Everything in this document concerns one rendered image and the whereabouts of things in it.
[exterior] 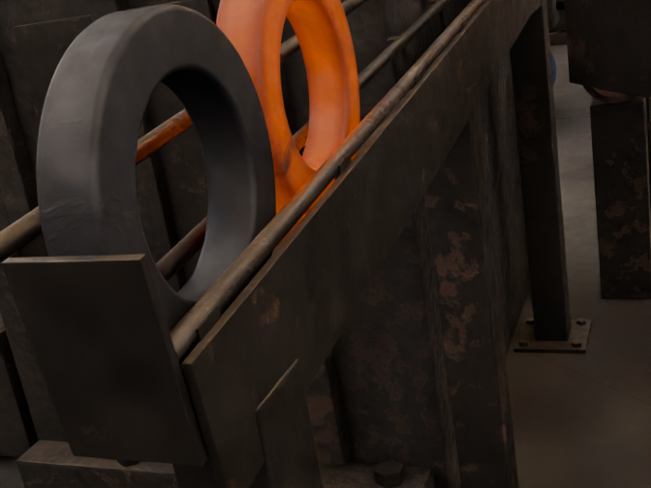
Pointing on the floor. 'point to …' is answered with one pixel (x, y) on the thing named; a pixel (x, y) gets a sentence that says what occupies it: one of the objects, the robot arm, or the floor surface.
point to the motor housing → (621, 193)
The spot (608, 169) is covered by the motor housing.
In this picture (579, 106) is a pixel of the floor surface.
